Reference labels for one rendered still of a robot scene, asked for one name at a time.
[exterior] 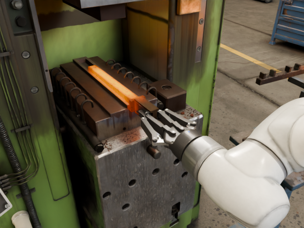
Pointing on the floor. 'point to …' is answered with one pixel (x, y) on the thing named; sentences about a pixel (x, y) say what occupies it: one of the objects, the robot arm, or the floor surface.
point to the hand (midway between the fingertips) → (145, 110)
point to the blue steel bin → (289, 22)
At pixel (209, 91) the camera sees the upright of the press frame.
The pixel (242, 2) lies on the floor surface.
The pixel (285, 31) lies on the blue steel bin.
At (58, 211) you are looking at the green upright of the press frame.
